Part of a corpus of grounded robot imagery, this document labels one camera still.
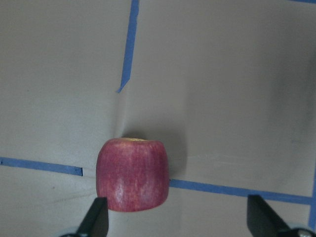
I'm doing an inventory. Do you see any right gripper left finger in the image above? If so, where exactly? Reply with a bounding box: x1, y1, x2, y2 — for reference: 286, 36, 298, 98
75, 197, 109, 237

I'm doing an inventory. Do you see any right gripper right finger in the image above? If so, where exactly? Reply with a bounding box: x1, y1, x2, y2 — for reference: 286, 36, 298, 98
246, 195, 296, 237

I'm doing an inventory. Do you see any red yellow apple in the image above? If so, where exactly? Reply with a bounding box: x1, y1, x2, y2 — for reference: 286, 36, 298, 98
96, 138, 169, 212

